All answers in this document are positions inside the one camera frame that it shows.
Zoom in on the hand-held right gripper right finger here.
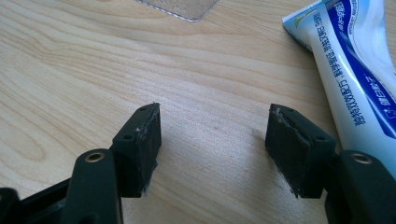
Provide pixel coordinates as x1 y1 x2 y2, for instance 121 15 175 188
264 103 338 199

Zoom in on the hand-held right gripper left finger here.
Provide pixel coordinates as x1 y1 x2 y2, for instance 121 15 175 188
111 102 163 199

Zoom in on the clear plastic container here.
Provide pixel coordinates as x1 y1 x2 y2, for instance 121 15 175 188
134 0 220 23

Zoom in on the white and blue toothpaste tube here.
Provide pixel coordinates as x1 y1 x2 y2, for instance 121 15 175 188
281 0 396 180

